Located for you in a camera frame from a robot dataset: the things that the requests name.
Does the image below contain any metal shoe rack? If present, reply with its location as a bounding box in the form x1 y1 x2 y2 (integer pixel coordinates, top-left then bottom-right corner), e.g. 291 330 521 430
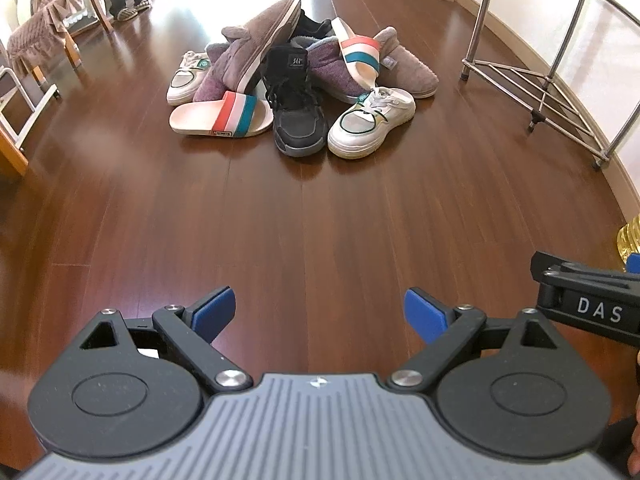
460 0 640 168

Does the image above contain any gold shiny object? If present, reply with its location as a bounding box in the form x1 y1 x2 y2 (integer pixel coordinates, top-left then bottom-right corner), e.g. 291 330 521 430
614 220 640 266

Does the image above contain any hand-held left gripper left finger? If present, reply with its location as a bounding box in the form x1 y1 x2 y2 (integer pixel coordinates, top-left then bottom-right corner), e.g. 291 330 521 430
77 286 253 393

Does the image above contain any white metal frame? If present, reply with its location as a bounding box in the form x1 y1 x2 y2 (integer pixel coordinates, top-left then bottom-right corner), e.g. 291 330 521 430
0 67 61 151

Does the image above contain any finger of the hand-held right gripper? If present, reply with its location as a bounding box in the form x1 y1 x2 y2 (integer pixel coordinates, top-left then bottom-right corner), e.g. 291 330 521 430
530 250 640 288

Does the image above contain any white sneaker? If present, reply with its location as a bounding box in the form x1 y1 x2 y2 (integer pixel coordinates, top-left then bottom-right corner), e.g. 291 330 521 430
166 50 223 106
327 86 417 160

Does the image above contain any black sneaker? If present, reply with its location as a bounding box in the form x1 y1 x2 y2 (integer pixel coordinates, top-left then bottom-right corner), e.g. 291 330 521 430
261 44 329 157
290 7 337 43

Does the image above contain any wooden chair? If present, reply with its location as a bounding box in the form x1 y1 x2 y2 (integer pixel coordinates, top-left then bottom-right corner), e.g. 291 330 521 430
7 0 116 86

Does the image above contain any brown chair cover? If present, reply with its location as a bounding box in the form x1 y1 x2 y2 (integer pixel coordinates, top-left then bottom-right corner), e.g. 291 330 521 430
7 0 96 63

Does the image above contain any wooden furniture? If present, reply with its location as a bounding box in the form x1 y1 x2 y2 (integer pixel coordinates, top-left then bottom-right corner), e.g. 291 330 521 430
0 127 28 178

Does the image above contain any taupe fuzzy slipper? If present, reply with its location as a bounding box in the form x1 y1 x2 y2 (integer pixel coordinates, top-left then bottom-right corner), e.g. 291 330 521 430
372 26 440 99
220 0 302 96

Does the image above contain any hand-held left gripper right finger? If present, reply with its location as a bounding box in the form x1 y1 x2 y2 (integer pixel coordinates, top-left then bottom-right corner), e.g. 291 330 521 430
387 287 563 392

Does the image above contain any striped cream slide sandal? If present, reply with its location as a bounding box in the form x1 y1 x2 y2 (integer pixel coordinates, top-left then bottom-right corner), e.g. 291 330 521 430
331 17 382 92
169 91 275 138

